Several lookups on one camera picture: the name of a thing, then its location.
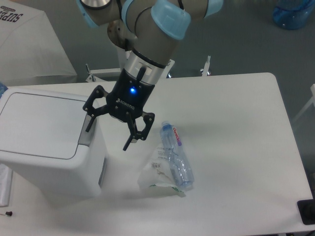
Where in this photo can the white printed cloth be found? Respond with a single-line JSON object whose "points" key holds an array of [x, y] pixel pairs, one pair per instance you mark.
{"points": [[29, 46]]}

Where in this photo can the crushed clear plastic bottle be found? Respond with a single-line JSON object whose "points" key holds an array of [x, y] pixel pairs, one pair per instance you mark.
{"points": [[179, 165]]}

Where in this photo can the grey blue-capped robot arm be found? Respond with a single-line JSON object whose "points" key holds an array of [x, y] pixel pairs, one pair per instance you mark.
{"points": [[159, 26]]}

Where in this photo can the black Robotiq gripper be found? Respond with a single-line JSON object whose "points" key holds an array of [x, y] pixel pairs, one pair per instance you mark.
{"points": [[130, 98]]}

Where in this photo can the white frame at right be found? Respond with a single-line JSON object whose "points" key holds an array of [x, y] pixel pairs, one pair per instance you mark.
{"points": [[307, 112]]}

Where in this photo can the crumpled white paper wrapper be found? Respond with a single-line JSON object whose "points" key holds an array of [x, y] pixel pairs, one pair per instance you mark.
{"points": [[156, 179]]}

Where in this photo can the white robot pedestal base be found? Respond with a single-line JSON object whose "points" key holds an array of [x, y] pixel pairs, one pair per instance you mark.
{"points": [[97, 75]]}

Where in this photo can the black device at edge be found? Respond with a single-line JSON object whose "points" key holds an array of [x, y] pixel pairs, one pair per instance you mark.
{"points": [[307, 211]]}

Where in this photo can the blue translucent water jug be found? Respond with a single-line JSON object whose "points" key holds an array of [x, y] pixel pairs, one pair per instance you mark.
{"points": [[292, 14]]}

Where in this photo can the white push-button trash can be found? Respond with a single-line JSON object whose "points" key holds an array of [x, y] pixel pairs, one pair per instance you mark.
{"points": [[47, 138]]}

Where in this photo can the small dark screw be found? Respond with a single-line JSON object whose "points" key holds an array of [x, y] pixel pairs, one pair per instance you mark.
{"points": [[7, 213]]}

